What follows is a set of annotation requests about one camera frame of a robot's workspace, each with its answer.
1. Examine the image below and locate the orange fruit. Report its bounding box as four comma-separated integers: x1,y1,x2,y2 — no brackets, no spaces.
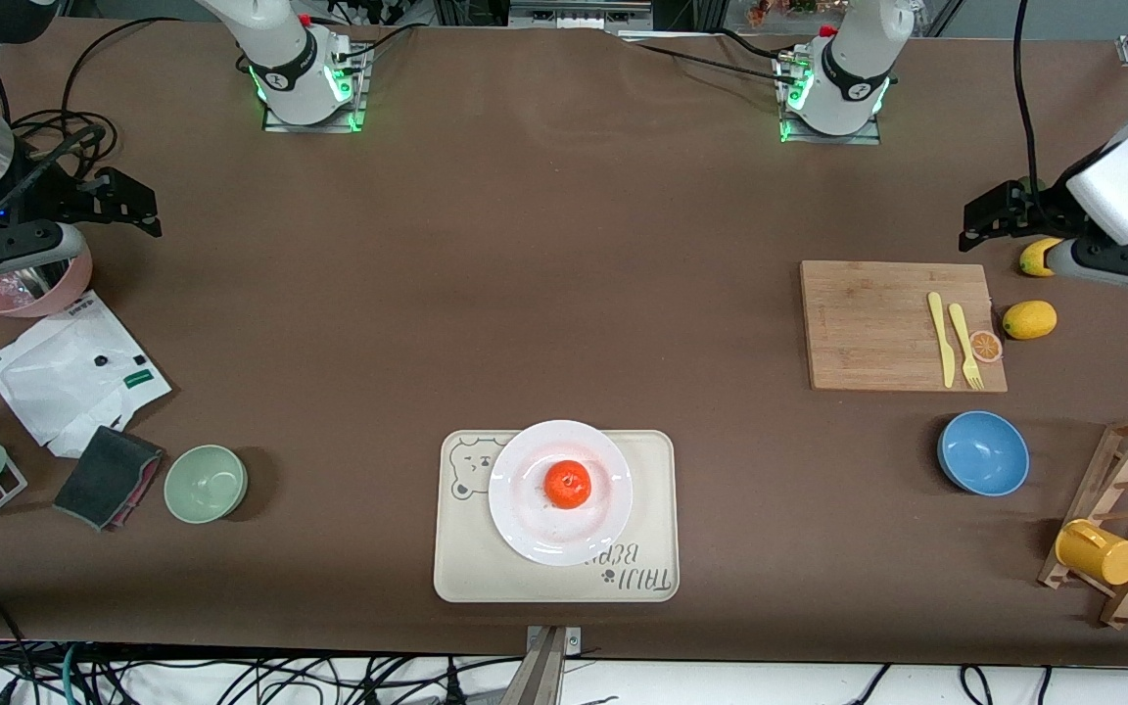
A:
543,459,592,510

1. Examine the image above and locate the white round plate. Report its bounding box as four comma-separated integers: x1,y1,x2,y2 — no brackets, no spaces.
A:
488,420,635,567

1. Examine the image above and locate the yellow lemon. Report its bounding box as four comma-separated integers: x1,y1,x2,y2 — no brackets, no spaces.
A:
1002,300,1058,341
1019,238,1064,278

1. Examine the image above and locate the pink bowl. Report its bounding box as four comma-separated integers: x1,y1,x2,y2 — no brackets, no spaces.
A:
0,245,94,318

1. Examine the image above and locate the yellow plastic fork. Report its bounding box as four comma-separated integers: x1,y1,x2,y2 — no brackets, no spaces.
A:
948,303,985,391

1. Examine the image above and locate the yellow plastic knife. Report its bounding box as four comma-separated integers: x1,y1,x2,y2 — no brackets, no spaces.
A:
927,291,957,389

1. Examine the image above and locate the white plastic bag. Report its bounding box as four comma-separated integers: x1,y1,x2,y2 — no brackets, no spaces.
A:
0,291,173,459

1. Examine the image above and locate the wooden cutting board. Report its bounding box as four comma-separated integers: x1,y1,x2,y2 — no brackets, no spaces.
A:
799,259,1009,394

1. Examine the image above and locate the blue bowl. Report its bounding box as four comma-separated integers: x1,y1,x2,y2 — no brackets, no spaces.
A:
937,410,1031,497

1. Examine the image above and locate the dark grey cloth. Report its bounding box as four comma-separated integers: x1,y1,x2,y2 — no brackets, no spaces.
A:
53,425,165,533

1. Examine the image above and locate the wooden peg rack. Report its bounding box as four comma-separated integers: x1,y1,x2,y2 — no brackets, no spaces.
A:
1037,414,1128,630

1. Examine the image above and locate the orange red decoration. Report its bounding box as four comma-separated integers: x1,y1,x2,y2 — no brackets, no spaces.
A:
748,0,824,25

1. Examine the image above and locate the green bowl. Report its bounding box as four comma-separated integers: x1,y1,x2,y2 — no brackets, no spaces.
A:
164,445,249,525

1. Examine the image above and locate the yellow cup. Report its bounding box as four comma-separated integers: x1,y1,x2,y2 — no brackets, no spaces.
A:
1055,519,1128,587

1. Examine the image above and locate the cream tray with bear print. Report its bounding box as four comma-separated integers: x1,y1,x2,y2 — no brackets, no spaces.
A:
433,429,681,604

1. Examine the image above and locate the black coiled cable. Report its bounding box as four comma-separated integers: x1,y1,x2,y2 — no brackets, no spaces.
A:
0,18,188,231

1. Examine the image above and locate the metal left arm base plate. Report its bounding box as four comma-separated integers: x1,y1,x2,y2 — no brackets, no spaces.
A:
775,49,883,146

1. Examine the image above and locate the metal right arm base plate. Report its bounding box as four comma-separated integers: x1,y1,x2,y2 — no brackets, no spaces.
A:
262,44,369,133

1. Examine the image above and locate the black cable between arm bases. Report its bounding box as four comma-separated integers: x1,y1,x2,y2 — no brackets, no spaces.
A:
621,27,805,81

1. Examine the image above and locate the aluminium frame with grey box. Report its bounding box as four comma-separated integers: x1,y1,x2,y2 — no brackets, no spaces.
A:
432,0,727,32

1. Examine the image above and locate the green cable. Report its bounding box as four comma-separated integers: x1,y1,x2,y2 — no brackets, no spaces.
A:
60,641,87,705

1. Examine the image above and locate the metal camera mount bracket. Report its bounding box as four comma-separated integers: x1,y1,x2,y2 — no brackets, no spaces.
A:
523,625,583,705

